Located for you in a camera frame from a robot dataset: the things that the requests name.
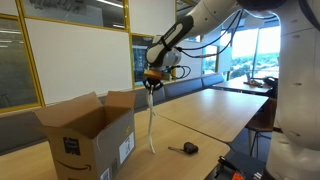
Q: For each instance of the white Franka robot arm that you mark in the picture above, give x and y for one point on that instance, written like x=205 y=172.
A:
x=296 y=83

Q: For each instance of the brown cardboard box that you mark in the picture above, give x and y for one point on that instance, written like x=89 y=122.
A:
x=100 y=140

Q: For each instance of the black tool case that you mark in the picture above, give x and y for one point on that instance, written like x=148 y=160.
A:
x=240 y=166

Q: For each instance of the brown chair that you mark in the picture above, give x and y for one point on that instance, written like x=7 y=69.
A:
x=263 y=120

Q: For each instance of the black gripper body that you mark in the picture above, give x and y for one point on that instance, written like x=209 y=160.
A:
x=154 y=81

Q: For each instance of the wooden side table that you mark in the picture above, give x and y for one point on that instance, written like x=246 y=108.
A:
x=240 y=86

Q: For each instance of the black measuring tape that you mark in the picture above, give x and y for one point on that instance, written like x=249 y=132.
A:
x=190 y=147

